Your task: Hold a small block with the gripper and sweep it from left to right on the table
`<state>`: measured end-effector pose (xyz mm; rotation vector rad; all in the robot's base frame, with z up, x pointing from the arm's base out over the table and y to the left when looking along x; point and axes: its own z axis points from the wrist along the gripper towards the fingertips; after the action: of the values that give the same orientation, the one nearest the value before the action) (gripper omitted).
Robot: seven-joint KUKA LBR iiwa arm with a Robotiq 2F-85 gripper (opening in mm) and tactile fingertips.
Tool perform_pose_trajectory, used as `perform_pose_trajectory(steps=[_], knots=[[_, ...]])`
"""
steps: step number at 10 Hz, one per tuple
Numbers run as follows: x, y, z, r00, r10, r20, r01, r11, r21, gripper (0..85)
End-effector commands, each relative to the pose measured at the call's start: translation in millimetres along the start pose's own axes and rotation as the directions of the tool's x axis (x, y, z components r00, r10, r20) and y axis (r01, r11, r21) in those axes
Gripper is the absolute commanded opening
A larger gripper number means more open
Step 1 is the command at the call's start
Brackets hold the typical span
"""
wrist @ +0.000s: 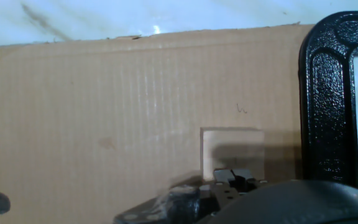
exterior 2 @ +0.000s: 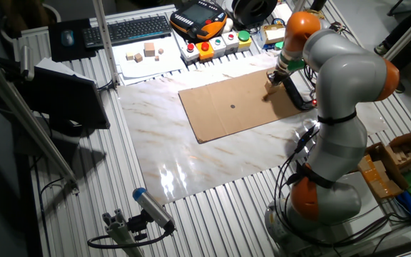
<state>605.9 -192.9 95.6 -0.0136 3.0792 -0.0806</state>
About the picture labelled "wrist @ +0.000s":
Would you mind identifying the brown cardboard sheet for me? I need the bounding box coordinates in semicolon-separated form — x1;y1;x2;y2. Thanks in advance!
0;24;315;224

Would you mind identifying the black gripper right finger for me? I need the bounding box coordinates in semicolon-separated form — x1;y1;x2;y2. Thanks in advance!
232;169;269;194

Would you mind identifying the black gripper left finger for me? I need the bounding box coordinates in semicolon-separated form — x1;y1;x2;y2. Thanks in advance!
113;169;236;224

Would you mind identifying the marble pattern table sheet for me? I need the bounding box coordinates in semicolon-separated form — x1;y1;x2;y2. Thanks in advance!
0;0;358;195

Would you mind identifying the black C-clamp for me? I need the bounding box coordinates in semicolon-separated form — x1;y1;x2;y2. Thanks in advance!
298;11;358;191

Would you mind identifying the small wooden block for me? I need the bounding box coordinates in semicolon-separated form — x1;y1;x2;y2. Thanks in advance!
200;126;265;182

